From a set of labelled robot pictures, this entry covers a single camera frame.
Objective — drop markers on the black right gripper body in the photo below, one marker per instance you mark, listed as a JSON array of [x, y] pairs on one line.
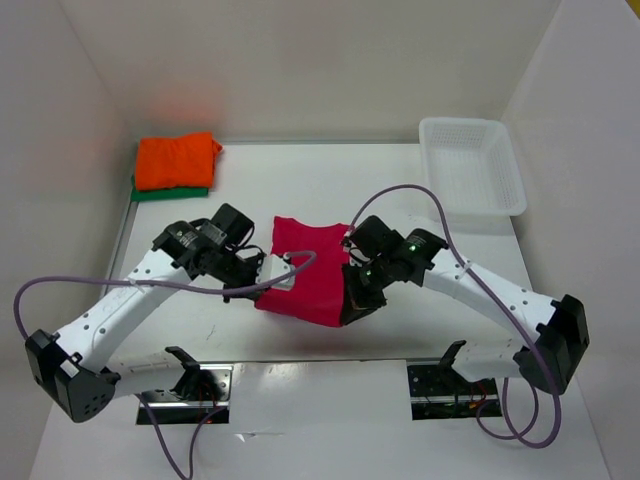
[[366, 281]]

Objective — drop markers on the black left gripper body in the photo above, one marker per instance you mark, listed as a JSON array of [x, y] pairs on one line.
[[234, 270]]

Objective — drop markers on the pink t-shirt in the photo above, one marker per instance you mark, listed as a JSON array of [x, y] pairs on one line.
[[318, 292]]

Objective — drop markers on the orange t-shirt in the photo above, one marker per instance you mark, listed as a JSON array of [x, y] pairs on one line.
[[183, 162]]

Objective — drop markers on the green t-shirt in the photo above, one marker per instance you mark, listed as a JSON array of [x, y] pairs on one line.
[[177, 193]]

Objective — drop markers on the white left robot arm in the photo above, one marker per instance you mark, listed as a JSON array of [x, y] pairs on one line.
[[75, 365]]

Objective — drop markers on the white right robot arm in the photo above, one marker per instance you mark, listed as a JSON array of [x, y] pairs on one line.
[[550, 336]]

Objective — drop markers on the white plastic basket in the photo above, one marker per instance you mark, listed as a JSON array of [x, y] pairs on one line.
[[471, 166]]

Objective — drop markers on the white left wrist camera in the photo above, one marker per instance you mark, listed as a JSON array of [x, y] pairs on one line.
[[278, 272]]

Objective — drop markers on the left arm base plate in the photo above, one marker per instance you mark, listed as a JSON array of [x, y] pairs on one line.
[[208, 399]]

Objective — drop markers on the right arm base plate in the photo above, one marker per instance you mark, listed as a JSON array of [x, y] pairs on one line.
[[437, 392]]

